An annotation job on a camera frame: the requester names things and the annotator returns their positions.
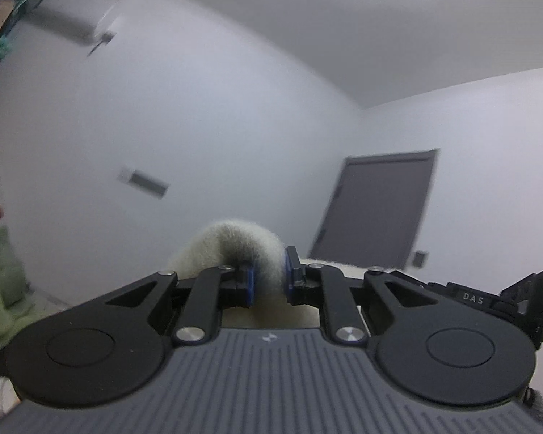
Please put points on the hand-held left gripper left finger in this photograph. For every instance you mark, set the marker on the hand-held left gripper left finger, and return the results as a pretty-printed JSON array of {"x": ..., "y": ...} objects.
[{"x": 250, "y": 282}]

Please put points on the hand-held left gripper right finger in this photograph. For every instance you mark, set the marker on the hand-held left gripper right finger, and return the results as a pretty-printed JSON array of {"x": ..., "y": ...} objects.
[{"x": 291, "y": 278}]

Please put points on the white fleece garment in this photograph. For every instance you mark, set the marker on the white fleece garment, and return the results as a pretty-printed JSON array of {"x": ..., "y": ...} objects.
[{"x": 235, "y": 244}]

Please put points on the grey door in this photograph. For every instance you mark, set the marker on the grey door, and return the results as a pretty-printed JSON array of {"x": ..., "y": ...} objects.
[{"x": 375, "y": 208}]

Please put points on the green fleece cloth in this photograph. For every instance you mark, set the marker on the green fleece cloth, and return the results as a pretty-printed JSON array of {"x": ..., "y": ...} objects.
[{"x": 0, "y": 289}]

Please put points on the white air conditioner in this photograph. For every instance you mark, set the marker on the white air conditioner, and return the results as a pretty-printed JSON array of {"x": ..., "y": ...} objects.
[{"x": 68, "y": 16}]

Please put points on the small wall switch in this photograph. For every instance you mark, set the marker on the small wall switch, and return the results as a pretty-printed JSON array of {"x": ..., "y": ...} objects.
[{"x": 420, "y": 258}]

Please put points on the wall switch panel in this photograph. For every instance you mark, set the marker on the wall switch panel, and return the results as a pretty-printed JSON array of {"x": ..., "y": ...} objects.
[{"x": 142, "y": 181}]

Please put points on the air conditioner wall socket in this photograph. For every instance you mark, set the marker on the air conditioner wall socket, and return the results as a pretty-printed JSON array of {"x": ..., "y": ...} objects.
[{"x": 102, "y": 41}]

